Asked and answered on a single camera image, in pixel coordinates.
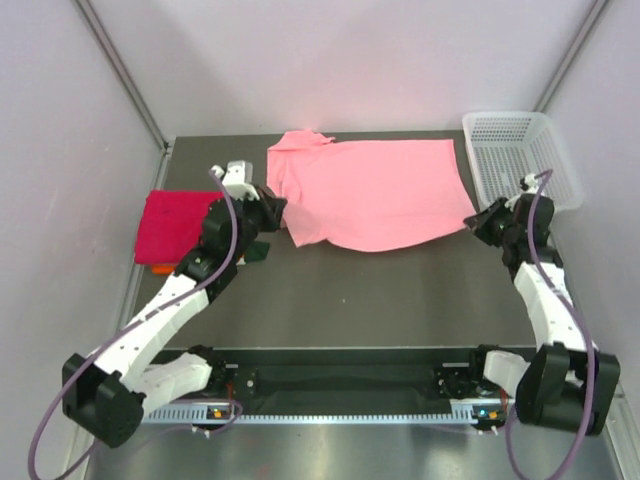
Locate light pink t-shirt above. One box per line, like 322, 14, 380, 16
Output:
266, 130, 475, 253

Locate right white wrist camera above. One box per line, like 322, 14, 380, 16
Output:
505, 173, 541, 211

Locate white perforated plastic basket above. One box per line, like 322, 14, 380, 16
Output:
462, 111, 584, 212

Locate folded magenta t-shirt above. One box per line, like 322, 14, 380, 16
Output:
134, 189, 224, 265

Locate grey slotted cable duct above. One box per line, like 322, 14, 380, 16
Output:
142, 399, 506, 426

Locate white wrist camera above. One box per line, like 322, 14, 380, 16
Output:
209, 160, 259, 201
505, 173, 541, 211

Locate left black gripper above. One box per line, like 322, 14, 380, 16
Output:
228, 185, 286, 262

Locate folded dark green t-shirt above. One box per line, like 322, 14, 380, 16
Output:
243, 241, 271, 263

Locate folded orange t-shirt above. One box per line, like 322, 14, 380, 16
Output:
150, 264, 176, 276

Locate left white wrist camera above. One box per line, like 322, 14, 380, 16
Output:
209, 160, 259, 201

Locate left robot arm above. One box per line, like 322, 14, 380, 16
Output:
62, 185, 287, 448

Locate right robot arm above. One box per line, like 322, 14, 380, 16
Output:
464, 193, 621, 436

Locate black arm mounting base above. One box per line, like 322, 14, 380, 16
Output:
189, 344, 516, 406

